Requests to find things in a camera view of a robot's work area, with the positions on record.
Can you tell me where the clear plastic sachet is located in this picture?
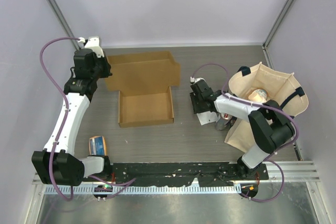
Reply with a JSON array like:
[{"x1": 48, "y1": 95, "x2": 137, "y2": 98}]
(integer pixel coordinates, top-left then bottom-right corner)
[{"x1": 197, "y1": 111, "x2": 218, "y2": 125}]

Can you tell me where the brown cardboard box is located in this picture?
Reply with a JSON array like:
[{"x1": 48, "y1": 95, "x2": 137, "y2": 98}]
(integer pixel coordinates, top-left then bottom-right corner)
[{"x1": 106, "y1": 51, "x2": 181, "y2": 128}]

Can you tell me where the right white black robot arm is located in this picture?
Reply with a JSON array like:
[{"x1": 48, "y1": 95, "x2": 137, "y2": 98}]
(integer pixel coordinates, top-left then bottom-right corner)
[{"x1": 190, "y1": 77, "x2": 297, "y2": 179}]

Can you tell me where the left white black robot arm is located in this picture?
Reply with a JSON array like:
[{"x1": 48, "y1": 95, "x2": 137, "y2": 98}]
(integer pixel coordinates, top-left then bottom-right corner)
[{"x1": 31, "y1": 48, "x2": 112, "y2": 186}]

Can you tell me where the silver red drink can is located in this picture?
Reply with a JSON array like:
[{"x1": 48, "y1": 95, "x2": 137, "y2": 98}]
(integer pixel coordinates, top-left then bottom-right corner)
[{"x1": 215, "y1": 113, "x2": 235, "y2": 131}]

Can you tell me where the peach tube in bag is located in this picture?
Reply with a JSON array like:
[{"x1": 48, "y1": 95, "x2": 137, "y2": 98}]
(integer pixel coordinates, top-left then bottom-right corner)
[{"x1": 248, "y1": 89, "x2": 270, "y2": 103}]

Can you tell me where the beige canvas tote bag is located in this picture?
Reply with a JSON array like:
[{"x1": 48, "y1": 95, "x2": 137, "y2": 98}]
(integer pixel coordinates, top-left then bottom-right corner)
[{"x1": 224, "y1": 63, "x2": 309, "y2": 153}]

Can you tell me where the yellow sponge with blue label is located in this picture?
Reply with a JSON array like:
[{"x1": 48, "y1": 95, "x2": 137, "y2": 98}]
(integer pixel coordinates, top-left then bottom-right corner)
[{"x1": 89, "y1": 136, "x2": 107, "y2": 156}]

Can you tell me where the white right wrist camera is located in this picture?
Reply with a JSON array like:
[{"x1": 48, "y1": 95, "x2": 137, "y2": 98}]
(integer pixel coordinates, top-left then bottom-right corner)
[{"x1": 190, "y1": 77, "x2": 205, "y2": 85}]

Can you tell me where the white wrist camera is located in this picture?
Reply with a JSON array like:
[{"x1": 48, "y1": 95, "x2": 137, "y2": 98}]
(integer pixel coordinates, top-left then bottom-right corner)
[
  {"x1": 190, "y1": 77, "x2": 205, "y2": 85},
  {"x1": 78, "y1": 36, "x2": 105, "y2": 58}
]

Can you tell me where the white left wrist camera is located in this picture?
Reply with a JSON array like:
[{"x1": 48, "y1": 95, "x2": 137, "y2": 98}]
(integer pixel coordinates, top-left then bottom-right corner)
[{"x1": 78, "y1": 36, "x2": 105, "y2": 58}]

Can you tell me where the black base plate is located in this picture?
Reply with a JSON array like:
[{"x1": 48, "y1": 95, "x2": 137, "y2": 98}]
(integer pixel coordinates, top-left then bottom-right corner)
[{"x1": 96, "y1": 162, "x2": 269, "y2": 187}]

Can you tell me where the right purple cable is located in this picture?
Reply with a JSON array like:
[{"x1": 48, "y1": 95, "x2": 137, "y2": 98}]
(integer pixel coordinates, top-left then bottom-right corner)
[{"x1": 193, "y1": 63, "x2": 300, "y2": 204}]

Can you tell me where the aluminium frame rail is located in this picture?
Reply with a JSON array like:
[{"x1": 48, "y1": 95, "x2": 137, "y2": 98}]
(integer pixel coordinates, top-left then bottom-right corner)
[{"x1": 33, "y1": 162, "x2": 321, "y2": 184}]

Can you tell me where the perforated cable duct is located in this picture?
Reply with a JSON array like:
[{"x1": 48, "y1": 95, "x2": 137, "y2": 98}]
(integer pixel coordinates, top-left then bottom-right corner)
[{"x1": 45, "y1": 184, "x2": 242, "y2": 195}]

